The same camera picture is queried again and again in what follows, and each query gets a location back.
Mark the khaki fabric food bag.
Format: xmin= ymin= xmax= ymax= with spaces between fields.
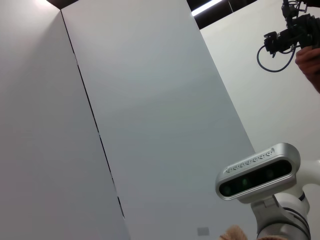
xmin=216 ymin=224 xmax=286 ymax=240

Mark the person's bare hand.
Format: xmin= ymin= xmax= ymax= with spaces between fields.
xmin=294 ymin=47 xmax=320 ymax=95

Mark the white ceiling light strip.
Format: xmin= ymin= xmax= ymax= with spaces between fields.
xmin=191 ymin=0 xmax=223 ymax=17

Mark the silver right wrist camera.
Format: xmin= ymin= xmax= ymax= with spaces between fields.
xmin=215 ymin=142 xmax=301 ymax=204

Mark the black looped cable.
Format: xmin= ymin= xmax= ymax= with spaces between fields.
xmin=256 ymin=44 xmax=296 ymax=73

